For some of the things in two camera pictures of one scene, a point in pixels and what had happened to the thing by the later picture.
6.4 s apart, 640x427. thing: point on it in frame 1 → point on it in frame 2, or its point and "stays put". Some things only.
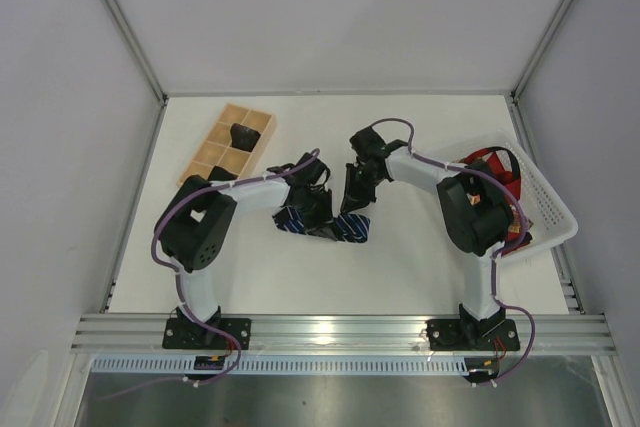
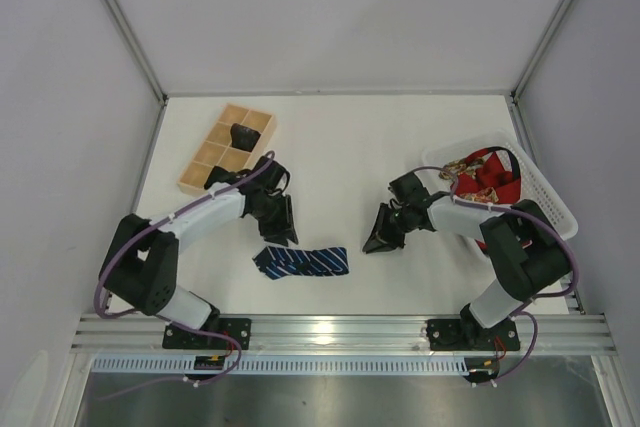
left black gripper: [314, 208] → [275, 217]
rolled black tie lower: [219, 174] stays put
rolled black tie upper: [244, 137] stays put
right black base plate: [471, 335] stays put
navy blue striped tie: [349, 227] → [279, 262]
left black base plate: [185, 333] stays put
